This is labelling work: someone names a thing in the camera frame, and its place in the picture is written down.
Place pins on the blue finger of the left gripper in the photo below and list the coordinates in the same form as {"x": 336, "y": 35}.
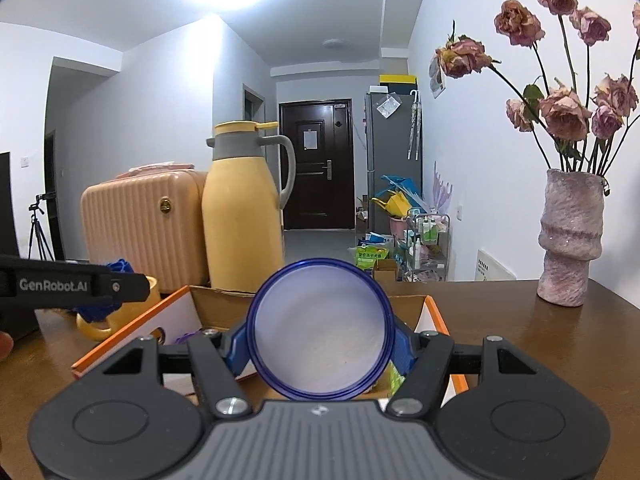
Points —
{"x": 131, "y": 287}

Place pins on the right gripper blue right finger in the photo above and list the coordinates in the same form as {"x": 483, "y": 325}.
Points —
{"x": 439, "y": 350}

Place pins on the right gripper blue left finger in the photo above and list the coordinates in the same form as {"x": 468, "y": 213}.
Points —
{"x": 231, "y": 346}

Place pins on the green spray bottle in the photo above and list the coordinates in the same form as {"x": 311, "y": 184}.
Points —
{"x": 389, "y": 382}

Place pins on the blue bottle cap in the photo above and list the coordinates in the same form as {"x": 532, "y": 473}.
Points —
{"x": 94, "y": 313}

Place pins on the purple bottle cap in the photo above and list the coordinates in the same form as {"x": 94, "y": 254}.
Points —
{"x": 187, "y": 336}

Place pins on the person hand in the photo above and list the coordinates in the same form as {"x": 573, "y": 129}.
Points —
{"x": 6, "y": 345}

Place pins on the black paper bag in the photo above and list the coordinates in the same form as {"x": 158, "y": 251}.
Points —
{"x": 18, "y": 324}

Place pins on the yellow ceramic mug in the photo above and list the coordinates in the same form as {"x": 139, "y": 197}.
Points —
{"x": 101, "y": 330}

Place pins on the red cardboard box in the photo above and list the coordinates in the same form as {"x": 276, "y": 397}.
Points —
{"x": 295, "y": 327}

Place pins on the pink ribbed suitcase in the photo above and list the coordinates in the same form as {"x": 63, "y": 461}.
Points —
{"x": 150, "y": 216}

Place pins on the white leaning board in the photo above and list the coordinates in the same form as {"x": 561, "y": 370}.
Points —
{"x": 490, "y": 269}

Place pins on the yellow thermos jug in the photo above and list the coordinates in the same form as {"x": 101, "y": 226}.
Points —
{"x": 242, "y": 208}

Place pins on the dark entrance door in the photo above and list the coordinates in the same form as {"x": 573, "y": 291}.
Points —
{"x": 323, "y": 196}

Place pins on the pink textured vase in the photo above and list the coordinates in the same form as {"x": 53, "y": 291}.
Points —
{"x": 571, "y": 228}

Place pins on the grey refrigerator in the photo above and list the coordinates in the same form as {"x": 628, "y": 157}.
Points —
{"x": 387, "y": 148}

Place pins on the yellow box on fridge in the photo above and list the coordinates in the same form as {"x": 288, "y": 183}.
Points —
{"x": 396, "y": 79}

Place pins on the camera tripod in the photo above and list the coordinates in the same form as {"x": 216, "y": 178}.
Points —
{"x": 37, "y": 237}

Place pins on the wire storage cart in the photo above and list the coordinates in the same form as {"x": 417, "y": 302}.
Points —
{"x": 425, "y": 247}

